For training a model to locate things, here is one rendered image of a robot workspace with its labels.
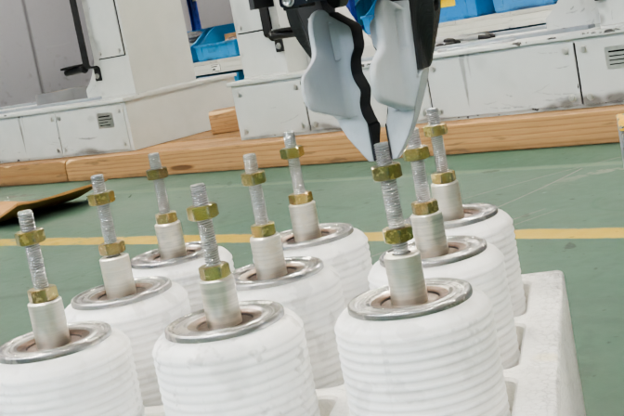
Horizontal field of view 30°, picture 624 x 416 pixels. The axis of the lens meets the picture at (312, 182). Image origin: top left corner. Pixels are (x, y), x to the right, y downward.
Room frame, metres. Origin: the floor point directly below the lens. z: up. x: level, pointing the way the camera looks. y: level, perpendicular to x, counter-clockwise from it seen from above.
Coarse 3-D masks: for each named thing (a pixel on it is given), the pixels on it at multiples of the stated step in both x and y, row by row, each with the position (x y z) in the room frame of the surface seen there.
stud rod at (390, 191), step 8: (376, 144) 0.68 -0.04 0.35; (384, 144) 0.68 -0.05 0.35; (376, 152) 0.68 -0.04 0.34; (384, 152) 0.68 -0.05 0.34; (376, 160) 0.68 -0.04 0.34; (384, 160) 0.68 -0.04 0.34; (384, 184) 0.68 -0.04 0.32; (392, 184) 0.68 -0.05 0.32; (384, 192) 0.68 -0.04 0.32; (392, 192) 0.68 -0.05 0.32; (384, 200) 0.68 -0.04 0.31; (392, 200) 0.68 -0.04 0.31; (392, 208) 0.68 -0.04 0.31; (400, 208) 0.68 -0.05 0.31; (392, 216) 0.68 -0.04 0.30; (400, 216) 0.68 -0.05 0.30; (392, 224) 0.68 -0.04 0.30; (400, 224) 0.68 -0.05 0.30; (400, 248) 0.68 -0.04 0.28; (408, 248) 0.68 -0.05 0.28
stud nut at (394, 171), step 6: (396, 162) 0.68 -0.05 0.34; (372, 168) 0.68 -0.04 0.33; (378, 168) 0.67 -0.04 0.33; (384, 168) 0.67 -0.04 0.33; (390, 168) 0.67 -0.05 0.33; (396, 168) 0.67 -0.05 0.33; (372, 174) 0.68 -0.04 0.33; (378, 174) 0.67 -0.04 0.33; (384, 174) 0.67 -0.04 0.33; (390, 174) 0.67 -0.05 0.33; (396, 174) 0.67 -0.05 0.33; (378, 180) 0.67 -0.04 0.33; (384, 180) 0.67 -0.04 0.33
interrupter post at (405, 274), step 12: (384, 264) 0.68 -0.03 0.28; (396, 264) 0.67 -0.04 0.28; (408, 264) 0.67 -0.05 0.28; (420, 264) 0.67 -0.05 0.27; (396, 276) 0.67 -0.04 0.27; (408, 276) 0.67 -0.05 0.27; (420, 276) 0.67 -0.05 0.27; (396, 288) 0.67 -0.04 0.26; (408, 288) 0.67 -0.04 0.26; (420, 288) 0.67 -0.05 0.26; (396, 300) 0.67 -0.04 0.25; (408, 300) 0.67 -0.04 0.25; (420, 300) 0.67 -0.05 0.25
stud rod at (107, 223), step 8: (96, 176) 0.85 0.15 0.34; (96, 184) 0.85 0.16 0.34; (104, 184) 0.85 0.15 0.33; (96, 192) 0.85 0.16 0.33; (104, 208) 0.85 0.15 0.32; (104, 216) 0.85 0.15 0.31; (104, 224) 0.85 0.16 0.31; (112, 224) 0.85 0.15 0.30; (104, 232) 0.85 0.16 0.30; (112, 232) 0.85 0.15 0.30; (104, 240) 0.85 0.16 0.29; (112, 240) 0.85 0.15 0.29; (112, 256) 0.85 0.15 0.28
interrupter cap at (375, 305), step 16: (384, 288) 0.71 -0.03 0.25; (432, 288) 0.69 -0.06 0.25; (448, 288) 0.68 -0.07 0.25; (464, 288) 0.67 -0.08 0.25; (352, 304) 0.68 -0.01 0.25; (368, 304) 0.68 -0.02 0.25; (384, 304) 0.68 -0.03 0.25; (432, 304) 0.65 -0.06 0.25; (448, 304) 0.65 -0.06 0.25; (384, 320) 0.65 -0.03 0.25
